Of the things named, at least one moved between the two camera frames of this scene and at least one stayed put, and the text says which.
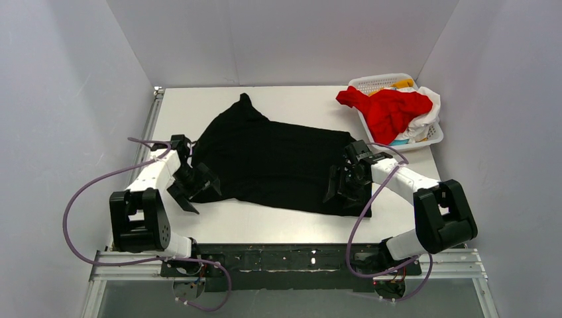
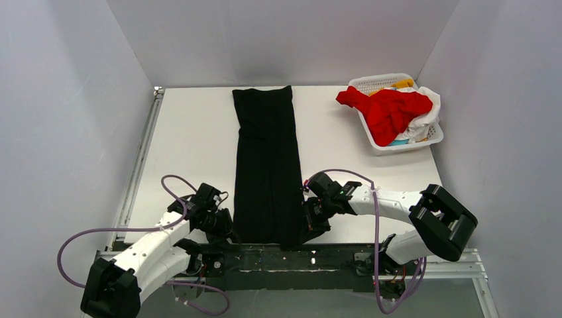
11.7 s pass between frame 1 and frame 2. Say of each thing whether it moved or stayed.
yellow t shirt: stayed
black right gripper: moved
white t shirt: stayed
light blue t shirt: stayed
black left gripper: moved
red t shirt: stayed
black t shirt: moved
